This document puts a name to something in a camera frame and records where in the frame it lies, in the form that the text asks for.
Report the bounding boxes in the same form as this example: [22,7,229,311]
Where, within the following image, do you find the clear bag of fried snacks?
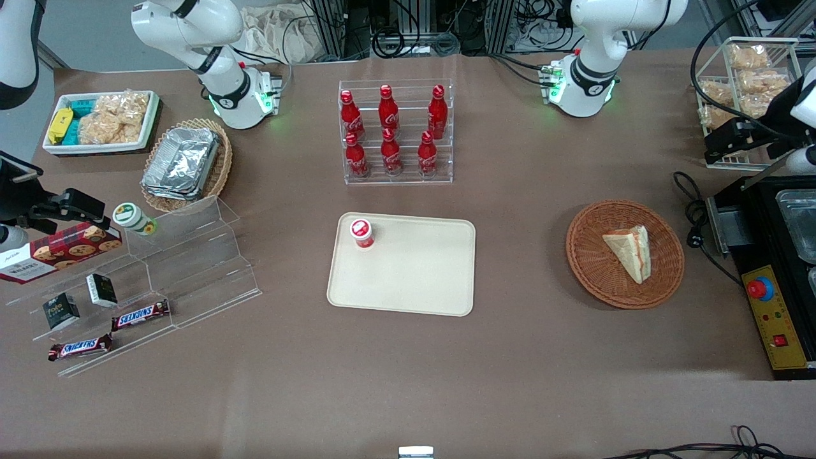
[728,44,771,71]
[78,91,152,145]
[697,78,735,107]
[738,68,792,98]
[732,95,776,120]

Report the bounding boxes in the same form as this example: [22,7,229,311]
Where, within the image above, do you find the beige plastic tray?
[326,212,477,317]

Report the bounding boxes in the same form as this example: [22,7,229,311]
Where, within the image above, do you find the white rectangular plastic bin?
[42,90,161,156]

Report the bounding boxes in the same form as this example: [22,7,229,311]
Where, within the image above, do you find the oval wicker basket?
[140,117,234,214]

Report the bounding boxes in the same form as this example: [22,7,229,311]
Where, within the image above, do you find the black power cable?
[673,170,744,285]

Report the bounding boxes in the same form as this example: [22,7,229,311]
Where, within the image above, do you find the snickers chocolate bar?
[48,333,114,362]
[111,299,171,332]

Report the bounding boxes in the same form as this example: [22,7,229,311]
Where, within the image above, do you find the aluminium frame post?
[486,0,518,55]
[311,0,349,62]

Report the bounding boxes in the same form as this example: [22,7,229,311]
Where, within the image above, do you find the red white yogurt bottle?
[349,218,375,251]

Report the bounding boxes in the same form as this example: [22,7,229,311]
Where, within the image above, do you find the black floor cables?
[602,425,816,459]

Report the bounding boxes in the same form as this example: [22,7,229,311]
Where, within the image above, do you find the red tartan cookie box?
[0,222,123,285]

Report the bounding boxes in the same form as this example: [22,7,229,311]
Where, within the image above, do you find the stack of foil containers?
[141,126,221,201]

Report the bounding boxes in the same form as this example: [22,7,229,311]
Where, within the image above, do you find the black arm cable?
[690,0,791,142]

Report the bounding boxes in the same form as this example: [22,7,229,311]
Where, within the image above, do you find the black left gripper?
[704,75,805,166]

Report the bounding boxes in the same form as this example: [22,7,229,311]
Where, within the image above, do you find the small black box white side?
[85,273,119,309]

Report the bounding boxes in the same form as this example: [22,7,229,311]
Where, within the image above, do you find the triangular sandwich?
[602,224,652,285]

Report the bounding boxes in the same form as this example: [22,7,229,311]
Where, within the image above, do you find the red cola bottle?
[380,128,404,177]
[427,84,449,140]
[340,90,367,142]
[378,84,400,140]
[417,131,439,177]
[345,132,371,179]

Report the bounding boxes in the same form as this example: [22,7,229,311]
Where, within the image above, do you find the green white yogurt bottle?
[112,202,157,237]

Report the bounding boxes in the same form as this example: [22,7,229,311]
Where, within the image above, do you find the clear acrylic stepped display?
[5,194,263,378]

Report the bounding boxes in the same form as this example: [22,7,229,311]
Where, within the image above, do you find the black fryer machine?
[706,173,816,381]

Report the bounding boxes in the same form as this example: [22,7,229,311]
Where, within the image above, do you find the round brown wicker basket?
[565,200,686,310]

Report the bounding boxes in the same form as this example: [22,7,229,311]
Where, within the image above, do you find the yellow snack packet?
[47,108,75,145]

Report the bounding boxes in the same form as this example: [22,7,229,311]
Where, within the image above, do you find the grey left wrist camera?
[786,145,816,175]

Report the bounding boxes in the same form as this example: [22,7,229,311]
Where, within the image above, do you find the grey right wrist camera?
[0,224,30,254]

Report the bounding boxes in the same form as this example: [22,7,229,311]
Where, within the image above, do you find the white wire basket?
[694,36,803,171]

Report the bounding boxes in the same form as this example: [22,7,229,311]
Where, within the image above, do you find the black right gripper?
[0,152,111,235]

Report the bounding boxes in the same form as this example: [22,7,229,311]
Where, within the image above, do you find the metal fryer pan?
[774,189,816,264]

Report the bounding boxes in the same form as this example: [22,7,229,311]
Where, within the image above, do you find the cream cloth bag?
[241,5,327,65]

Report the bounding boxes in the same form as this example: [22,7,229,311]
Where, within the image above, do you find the tangled black background cables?
[371,0,461,59]

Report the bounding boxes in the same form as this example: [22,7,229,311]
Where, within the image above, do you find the clear acrylic bottle rack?
[337,79,455,186]

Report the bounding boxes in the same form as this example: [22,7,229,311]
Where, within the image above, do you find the small black box gold print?
[42,293,81,331]

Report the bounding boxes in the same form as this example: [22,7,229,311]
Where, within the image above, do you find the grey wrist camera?
[786,145,816,175]
[0,224,30,254]

